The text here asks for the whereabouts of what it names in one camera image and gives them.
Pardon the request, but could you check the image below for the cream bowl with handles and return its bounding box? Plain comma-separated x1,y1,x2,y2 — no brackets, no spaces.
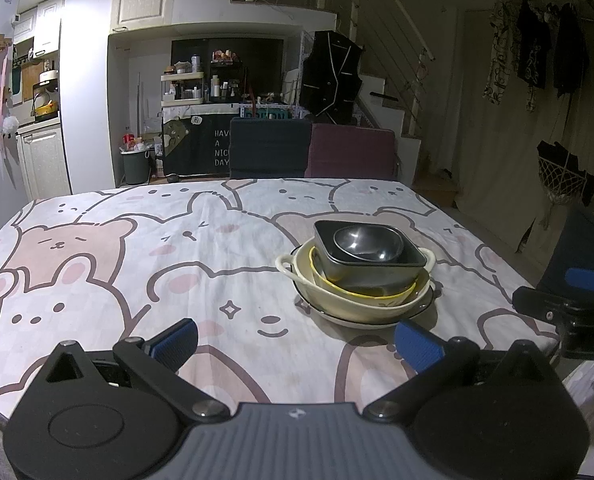
275,240,437,325

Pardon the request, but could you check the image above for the white drawer cabinet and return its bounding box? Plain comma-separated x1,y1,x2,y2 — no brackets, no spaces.
147,172,230,184

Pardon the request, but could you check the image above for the grey trash bin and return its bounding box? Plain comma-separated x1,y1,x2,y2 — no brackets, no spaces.
122,147,152,185

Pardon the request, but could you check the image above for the metal stair railing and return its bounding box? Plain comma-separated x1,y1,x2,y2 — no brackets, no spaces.
232,0,435,136

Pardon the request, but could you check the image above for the net basket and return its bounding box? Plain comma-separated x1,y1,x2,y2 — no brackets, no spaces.
537,140,594,226

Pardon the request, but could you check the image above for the white shelf rack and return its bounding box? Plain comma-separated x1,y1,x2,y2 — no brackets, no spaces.
159,62,209,107

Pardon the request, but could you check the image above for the black-rimmed plate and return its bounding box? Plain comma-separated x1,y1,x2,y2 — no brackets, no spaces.
291,280,437,330

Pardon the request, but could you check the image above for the black hanging garment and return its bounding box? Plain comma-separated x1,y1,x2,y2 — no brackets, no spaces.
552,2,590,98

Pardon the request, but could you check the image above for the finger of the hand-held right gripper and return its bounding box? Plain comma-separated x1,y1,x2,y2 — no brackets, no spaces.
512,286,570,323
566,267,594,295

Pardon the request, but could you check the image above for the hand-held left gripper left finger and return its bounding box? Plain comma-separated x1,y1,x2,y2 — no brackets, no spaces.
44,317,230,423

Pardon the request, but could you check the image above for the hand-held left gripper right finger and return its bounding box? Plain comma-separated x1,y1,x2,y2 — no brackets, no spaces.
362,320,553,423

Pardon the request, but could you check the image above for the black jacket with white trim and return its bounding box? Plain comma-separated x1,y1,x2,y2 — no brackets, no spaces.
299,30,364,126

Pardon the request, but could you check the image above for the cartoon bear printed tablecloth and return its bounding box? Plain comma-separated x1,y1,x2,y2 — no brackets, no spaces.
0,177,560,411

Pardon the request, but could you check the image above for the yellow-rimmed white bowl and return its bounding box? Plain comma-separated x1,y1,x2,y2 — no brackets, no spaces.
309,247,418,308

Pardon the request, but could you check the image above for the patterned hanging garment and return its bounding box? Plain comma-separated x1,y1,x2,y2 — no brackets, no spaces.
482,0,520,106

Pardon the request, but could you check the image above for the dark blue chair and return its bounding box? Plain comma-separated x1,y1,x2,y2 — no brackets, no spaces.
229,117,313,180

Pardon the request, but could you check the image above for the dark blue cloth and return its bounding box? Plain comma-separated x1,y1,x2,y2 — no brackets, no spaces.
537,207,594,291

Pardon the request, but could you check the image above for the teal crate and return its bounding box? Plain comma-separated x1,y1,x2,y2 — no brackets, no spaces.
237,102,308,121

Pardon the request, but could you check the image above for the black lettered cloth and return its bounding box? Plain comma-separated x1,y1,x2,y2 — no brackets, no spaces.
163,114,238,177

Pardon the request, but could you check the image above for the round steel bowl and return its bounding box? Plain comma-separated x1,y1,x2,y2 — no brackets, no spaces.
333,225,404,263

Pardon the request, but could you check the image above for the white kitchen cabinet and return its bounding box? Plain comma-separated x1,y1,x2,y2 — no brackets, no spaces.
16,127,72,200

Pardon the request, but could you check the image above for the black printed hanging shirt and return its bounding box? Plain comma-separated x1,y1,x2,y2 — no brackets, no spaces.
516,0,553,91

